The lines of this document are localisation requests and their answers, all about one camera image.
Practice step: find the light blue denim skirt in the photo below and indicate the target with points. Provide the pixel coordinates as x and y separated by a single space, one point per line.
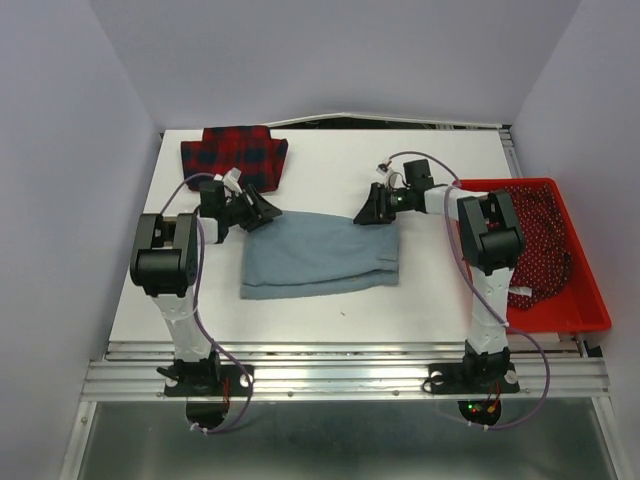
303 254

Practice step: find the aluminium front rail frame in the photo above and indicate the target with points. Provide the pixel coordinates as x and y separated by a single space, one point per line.
333 371

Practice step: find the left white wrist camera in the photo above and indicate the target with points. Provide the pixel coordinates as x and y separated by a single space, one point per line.
230 180

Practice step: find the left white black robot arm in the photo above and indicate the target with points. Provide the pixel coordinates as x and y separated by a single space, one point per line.
166 260

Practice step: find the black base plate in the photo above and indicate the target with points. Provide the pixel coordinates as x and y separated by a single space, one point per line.
452 378
226 381

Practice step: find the aluminium right side rail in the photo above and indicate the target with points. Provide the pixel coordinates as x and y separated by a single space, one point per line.
510 151

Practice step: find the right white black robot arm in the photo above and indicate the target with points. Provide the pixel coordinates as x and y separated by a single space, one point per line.
484 229

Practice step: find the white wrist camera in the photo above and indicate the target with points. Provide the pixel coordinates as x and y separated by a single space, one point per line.
230 180
389 175

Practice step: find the dark red dotted skirt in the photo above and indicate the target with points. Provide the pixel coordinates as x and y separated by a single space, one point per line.
545 262

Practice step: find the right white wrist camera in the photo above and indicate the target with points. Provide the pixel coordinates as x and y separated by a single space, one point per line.
389 175

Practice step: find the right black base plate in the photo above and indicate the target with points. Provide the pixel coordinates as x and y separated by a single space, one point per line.
452 378

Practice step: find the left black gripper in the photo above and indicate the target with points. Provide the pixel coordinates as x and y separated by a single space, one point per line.
259 212

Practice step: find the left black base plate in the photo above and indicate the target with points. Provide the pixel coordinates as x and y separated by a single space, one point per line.
226 381

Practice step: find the red navy plaid skirt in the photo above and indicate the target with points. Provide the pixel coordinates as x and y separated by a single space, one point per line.
251 149

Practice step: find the red plastic bin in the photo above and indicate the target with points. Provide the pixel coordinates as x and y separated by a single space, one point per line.
579 307

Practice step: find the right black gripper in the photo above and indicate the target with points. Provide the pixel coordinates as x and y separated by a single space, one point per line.
375 211

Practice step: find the white label in bin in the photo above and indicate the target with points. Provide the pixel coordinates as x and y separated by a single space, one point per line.
521 291

